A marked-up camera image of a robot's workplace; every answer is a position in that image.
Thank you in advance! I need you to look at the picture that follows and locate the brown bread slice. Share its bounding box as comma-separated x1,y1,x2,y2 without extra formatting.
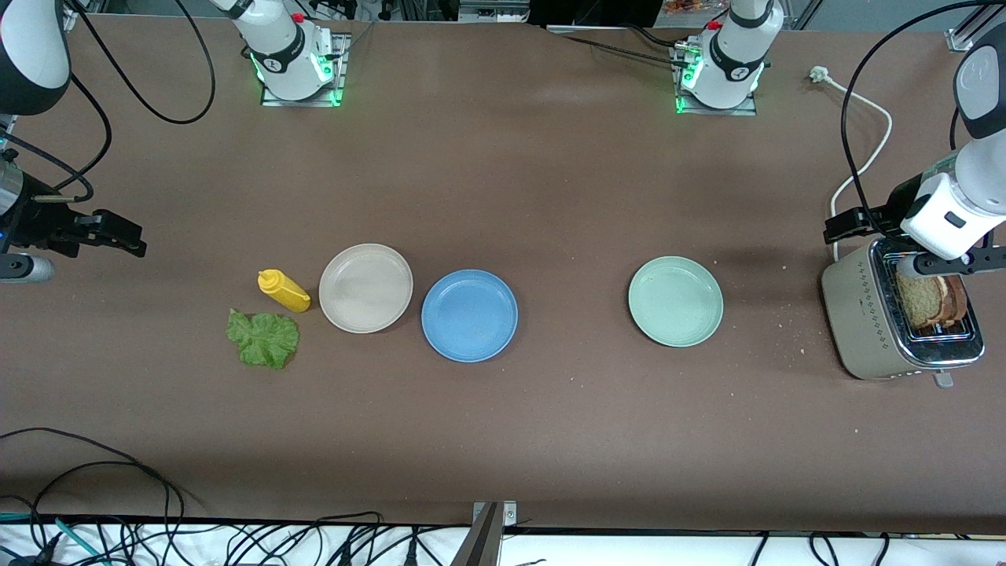
939,274,970,329
896,275,948,331

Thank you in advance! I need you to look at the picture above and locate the yellow mustard squeeze bottle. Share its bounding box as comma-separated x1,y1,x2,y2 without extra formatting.
258,269,311,314

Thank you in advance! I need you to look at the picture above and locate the green lettuce leaf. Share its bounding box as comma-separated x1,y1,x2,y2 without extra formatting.
226,308,301,370

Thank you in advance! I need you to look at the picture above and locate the blue round plate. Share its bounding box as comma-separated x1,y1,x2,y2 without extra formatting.
421,270,519,363

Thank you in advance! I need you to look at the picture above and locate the mint green round plate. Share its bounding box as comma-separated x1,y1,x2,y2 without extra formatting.
628,255,725,348

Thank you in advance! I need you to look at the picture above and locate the beige round plate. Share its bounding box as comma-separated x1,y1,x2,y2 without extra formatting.
318,243,414,334

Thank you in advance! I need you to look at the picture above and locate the beige metal toaster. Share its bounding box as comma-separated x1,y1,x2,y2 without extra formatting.
821,233,986,388

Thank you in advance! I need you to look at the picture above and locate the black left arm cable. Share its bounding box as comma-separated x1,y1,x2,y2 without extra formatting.
839,0,1006,237

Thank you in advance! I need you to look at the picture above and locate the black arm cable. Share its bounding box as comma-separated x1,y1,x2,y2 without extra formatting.
0,0,217,204
839,0,1006,237

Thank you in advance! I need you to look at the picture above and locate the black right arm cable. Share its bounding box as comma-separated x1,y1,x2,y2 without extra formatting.
0,0,217,204

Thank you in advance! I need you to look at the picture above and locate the white toaster power cord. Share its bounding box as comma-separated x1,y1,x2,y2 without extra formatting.
810,66,894,263

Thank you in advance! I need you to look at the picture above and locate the black looped floor cable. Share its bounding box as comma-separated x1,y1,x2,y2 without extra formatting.
0,427,185,543

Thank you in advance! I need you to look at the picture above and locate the black base power cable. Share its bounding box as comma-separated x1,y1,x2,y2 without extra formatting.
550,22,696,72

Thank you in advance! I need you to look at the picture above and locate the teal cable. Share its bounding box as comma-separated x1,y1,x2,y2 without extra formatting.
0,511,103,566

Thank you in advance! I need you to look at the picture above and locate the tangled black cable bundle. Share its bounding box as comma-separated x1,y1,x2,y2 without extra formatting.
185,511,453,566

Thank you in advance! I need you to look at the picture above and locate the grey metal table bracket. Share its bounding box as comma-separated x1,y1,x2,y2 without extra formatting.
452,502,518,566

